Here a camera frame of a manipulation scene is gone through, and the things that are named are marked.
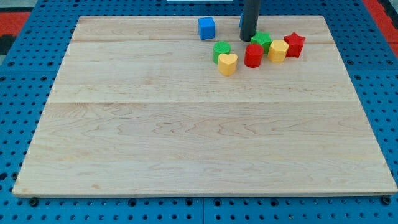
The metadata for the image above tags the blue triangle block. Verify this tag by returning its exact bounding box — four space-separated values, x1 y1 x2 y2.
239 13 243 28

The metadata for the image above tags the yellow heart block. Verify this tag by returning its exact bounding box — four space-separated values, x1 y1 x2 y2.
218 54 238 76

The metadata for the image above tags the light wooden board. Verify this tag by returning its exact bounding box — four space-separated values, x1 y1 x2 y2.
13 16 397 198

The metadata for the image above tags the green cylinder block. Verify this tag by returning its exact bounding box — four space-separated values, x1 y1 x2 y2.
213 41 231 64

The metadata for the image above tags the red cylinder block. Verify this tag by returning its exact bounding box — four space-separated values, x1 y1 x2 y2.
244 44 264 68

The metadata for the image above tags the blue cube block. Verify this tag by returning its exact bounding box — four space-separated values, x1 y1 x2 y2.
198 17 216 40

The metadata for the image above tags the green star block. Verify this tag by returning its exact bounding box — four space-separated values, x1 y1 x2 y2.
251 31 273 54

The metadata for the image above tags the yellow hexagon block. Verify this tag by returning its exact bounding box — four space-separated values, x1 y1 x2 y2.
267 40 289 63

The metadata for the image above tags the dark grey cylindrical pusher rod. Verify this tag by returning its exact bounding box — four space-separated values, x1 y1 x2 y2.
239 0 261 42

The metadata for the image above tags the red star block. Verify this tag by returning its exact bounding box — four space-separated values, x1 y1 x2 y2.
284 32 306 58

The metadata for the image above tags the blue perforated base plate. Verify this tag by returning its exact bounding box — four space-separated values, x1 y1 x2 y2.
1 1 397 223

